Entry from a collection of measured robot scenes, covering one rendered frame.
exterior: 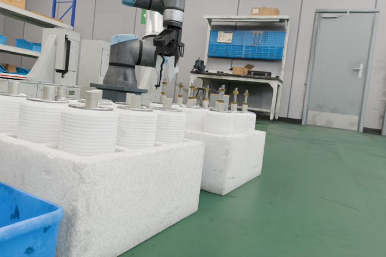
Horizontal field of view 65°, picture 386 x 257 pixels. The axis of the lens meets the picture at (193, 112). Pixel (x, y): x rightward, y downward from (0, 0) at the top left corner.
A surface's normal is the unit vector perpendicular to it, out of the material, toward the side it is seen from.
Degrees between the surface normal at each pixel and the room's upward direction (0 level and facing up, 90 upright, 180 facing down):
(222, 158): 90
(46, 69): 90
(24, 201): 88
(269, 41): 90
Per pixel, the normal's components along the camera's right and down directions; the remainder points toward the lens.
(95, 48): -0.38, 0.00
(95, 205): 0.87, 0.12
